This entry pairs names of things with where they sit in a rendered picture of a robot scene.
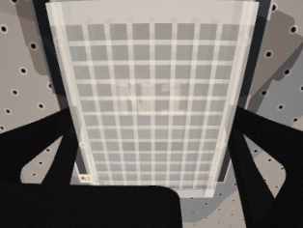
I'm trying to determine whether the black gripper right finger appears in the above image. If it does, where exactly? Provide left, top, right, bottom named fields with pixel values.
left=228, top=106, right=303, bottom=228

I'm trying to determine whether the black plate nest marked n1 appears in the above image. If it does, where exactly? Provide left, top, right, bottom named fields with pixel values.
left=30, top=0, right=274, bottom=183

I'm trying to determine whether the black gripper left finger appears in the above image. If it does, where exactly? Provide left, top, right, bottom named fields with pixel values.
left=0, top=107, right=79, bottom=185

